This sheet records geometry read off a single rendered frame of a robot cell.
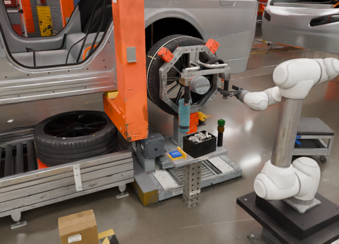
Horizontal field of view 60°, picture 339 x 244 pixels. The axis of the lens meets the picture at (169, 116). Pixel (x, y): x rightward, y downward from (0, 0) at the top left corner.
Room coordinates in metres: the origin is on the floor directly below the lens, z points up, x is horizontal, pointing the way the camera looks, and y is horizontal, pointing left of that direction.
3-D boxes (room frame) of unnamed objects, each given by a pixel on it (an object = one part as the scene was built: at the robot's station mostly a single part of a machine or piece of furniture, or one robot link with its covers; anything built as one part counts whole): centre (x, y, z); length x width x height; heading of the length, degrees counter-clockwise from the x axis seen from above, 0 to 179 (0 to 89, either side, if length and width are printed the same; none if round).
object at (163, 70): (2.29, -0.18, 0.85); 0.54 x 0.07 x 0.54; 116
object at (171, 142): (2.44, -0.10, 0.32); 0.40 x 0.30 x 0.28; 116
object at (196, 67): (2.14, -0.14, 1.03); 0.19 x 0.18 x 0.11; 26
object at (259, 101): (1.85, -0.59, 0.83); 0.16 x 0.13 x 0.11; 26
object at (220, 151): (1.85, -0.19, 0.44); 0.43 x 0.17 x 0.03; 116
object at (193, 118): (2.32, -0.16, 0.48); 0.16 x 0.12 x 0.17; 26
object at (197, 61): (2.22, -0.32, 1.03); 0.19 x 0.18 x 0.11; 26
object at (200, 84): (2.23, -0.21, 0.85); 0.21 x 0.14 x 0.14; 26
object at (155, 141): (2.30, 0.20, 0.26); 0.42 x 0.18 x 0.35; 26
